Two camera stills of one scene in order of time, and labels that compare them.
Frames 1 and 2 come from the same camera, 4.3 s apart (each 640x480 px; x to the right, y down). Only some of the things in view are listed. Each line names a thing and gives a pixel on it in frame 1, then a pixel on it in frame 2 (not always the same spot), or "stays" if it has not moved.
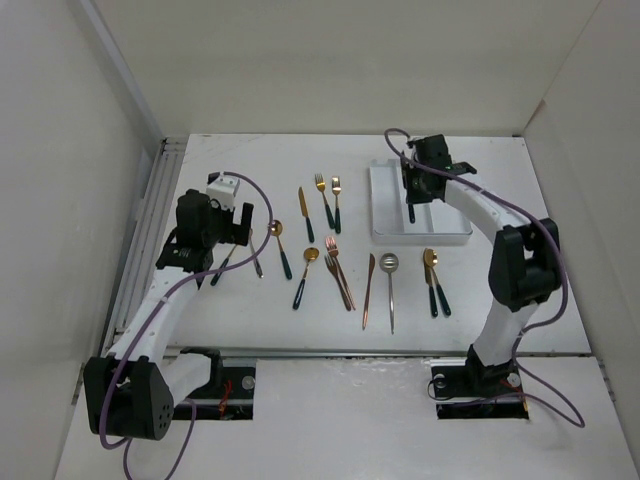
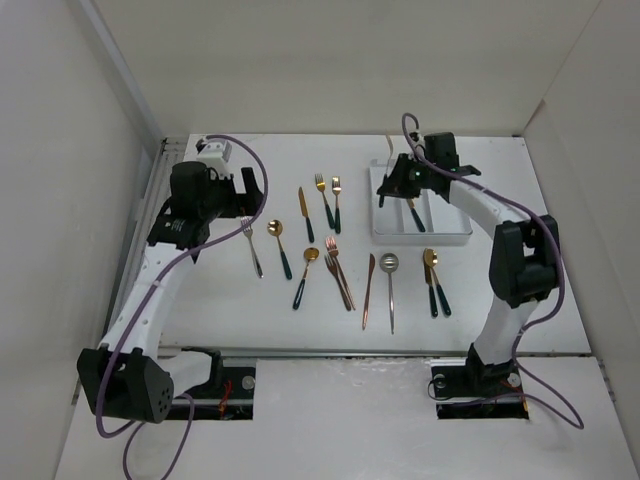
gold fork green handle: x=223 y=265 → x=391 y=144
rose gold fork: x=332 y=247 stays
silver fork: x=256 y=263 stays
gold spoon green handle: x=276 y=229 stays
